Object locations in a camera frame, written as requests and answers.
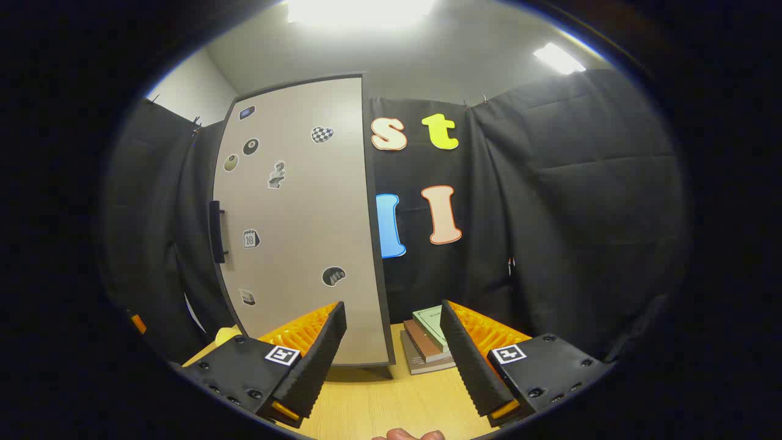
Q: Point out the dark grey cabinet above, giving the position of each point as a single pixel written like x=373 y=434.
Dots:
x=380 y=244

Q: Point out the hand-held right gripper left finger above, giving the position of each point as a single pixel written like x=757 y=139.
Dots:
x=317 y=360

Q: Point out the grey cabinet door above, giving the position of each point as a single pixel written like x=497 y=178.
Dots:
x=305 y=214

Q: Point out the small ceiling light panel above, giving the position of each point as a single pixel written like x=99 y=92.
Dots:
x=559 y=58

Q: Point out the black backdrop cloth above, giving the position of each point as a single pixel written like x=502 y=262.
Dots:
x=580 y=183

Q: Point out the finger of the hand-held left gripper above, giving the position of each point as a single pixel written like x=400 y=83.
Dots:
x=138 y=324

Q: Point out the large ceiling light panel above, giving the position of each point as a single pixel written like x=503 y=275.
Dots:
x=360 y=9

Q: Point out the brown book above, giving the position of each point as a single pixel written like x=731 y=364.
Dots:
x=421 y=342

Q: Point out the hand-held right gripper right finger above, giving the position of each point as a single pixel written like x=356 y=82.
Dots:
x=467 y=360

